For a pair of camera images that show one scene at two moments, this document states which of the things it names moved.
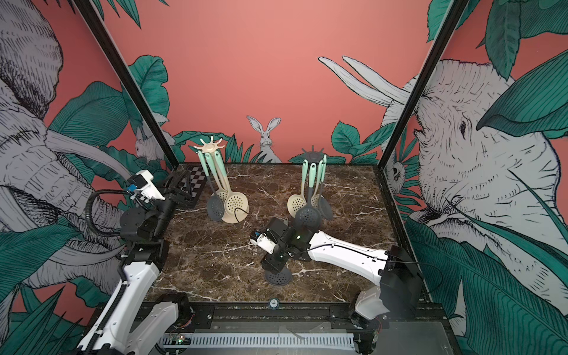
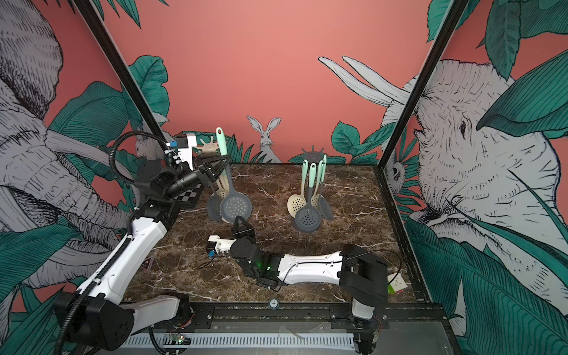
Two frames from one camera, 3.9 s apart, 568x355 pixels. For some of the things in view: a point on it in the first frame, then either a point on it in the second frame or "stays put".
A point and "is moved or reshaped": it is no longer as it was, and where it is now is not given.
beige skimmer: [296, 201] stays put
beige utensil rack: [210, 147] stays put
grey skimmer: [282, 278] is moved or reshaped
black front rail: [309, 317] stays put
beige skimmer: [315, 199] stays put
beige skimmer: [236, 203] -> [222, 183]
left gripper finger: [186, 197] -> [216, 171]
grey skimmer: [215, 205] stays put
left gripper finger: [169, 185] -> [209, 164]
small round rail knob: [274, 303] stays put
